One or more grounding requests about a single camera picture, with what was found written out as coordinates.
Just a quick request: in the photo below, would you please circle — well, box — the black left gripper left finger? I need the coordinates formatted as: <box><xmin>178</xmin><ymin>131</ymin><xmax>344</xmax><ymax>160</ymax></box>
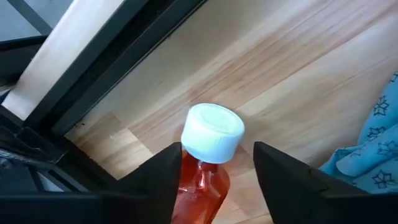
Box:
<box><xmin>102</xmin><ymin>142</ymin><xmax>183</xmax><ymax>224</ymax></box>

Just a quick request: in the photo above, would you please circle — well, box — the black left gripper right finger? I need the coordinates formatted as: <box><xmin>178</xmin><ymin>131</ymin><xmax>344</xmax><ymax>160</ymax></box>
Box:
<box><xmin>254</xmin><ymin>141</ymin><xmax>368</xmax><ymax>224</ymax></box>

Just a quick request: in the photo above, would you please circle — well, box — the red bottle with white cap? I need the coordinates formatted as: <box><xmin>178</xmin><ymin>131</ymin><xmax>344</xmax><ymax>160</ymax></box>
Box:
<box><xmin>170</xmin><ymin>102</ymin><xmax>246</xmax><ymax>224</ymax></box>

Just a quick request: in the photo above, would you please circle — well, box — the teal patterned cloth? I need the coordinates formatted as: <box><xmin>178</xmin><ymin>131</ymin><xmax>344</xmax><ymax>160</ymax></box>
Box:
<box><xmin>318</xmin><ymin>71</ymin><xmax>398</xmax><ymax>195</ymax></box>

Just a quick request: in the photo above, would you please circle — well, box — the black metal table frame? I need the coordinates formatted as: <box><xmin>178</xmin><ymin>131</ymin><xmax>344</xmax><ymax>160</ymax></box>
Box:
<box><xmin>0</xmin><ymin>0</ymin><xmax>208</xmax><ymax>195</ymax></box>

